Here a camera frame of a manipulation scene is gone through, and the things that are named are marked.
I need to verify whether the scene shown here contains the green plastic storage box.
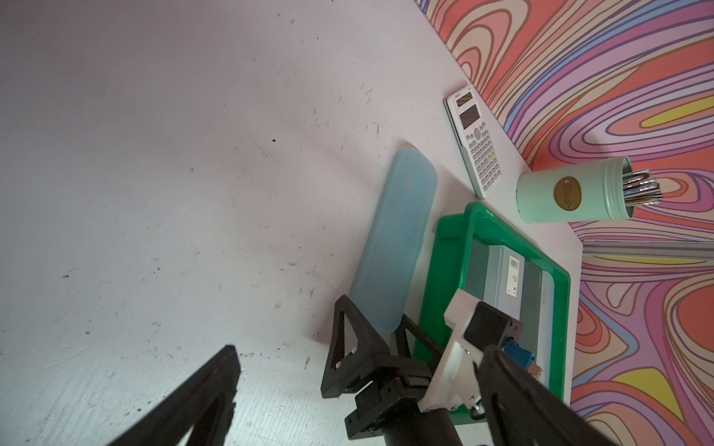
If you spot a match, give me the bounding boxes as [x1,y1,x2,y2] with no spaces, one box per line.
[419,204,571,424]

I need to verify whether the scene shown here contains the pens in cup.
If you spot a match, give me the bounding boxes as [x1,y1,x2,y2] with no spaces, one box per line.
[622,169,664,206]

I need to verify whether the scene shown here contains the frosted pencil case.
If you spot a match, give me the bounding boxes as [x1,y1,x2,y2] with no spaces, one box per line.
[483,245,525,320]

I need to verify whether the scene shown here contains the pale green pen cup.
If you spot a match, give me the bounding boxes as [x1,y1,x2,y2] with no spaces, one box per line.
[516,157,634,224]

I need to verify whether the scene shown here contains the white calculator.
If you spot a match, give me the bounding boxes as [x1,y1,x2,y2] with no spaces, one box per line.
[444,87,502,200]

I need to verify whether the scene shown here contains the light blue pencil case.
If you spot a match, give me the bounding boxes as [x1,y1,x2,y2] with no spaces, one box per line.
[349,148,438,334]

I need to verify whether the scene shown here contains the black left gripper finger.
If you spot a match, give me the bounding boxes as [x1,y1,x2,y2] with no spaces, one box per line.
[112,345,241,445]

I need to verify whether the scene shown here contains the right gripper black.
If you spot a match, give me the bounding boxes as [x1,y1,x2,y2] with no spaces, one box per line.
[320,295,613,446]

